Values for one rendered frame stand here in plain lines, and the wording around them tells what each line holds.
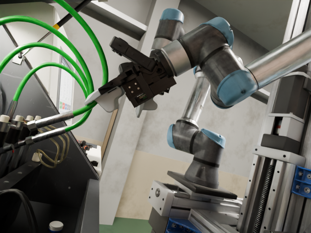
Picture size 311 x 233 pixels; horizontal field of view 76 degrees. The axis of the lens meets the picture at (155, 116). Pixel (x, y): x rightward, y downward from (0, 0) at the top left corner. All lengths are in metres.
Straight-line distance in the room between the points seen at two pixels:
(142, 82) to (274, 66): 0.33
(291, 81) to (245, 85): 0.44
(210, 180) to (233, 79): 0.54
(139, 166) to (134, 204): 0.52
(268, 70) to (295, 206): 0.47
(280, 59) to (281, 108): 0.27
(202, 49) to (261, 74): 0.19
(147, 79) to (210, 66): 0.14
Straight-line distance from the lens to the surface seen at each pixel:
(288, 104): 0.82
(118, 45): 0.47
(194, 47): 0.46
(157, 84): 0.46
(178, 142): 0.92
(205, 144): 0.88
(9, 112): 0.78
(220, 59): 0.44
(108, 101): 0.47
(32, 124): 0.51
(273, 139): 0.81
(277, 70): 0.59
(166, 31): 0.67
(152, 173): 2.90
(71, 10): 0.55
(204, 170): 0.88
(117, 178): 2.52
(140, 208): 3.02
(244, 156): 3.93
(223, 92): 0.43
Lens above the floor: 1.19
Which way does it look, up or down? 5 degrees up
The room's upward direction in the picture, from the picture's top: 17 degrees clockwise
